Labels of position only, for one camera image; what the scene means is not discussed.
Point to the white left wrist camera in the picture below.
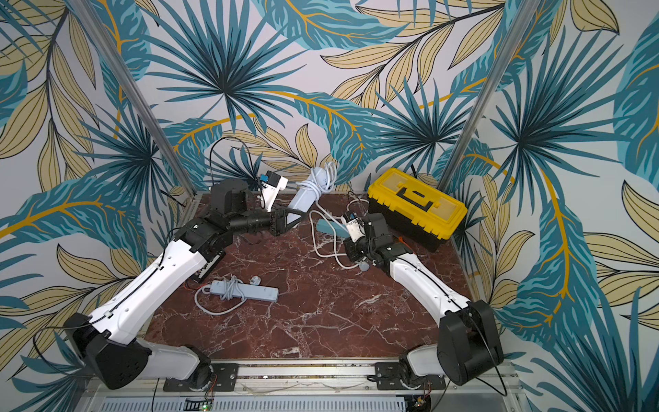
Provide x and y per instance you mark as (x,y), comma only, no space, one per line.
(271,184)

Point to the black charging board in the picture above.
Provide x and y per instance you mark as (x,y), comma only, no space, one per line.
(209,267)

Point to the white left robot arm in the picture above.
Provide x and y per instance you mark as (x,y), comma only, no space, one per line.
(106,340)

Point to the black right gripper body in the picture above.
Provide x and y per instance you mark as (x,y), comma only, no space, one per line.
(353,247)

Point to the grey power strip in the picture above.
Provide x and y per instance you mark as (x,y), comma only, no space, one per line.
(228,291)
(320,181)

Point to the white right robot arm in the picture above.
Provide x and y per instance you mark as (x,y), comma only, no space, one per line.
(468,344)

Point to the yellow black toolbox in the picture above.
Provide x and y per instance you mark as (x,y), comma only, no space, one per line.
(414,209)

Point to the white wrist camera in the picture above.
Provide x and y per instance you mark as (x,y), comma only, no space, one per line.
(271,184)
(355,227)

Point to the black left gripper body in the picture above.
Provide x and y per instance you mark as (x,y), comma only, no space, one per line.
(276,221)

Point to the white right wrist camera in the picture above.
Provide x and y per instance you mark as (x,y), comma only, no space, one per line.
(355,227)

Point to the teal power strip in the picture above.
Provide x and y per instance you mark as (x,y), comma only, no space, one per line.
(332,228)

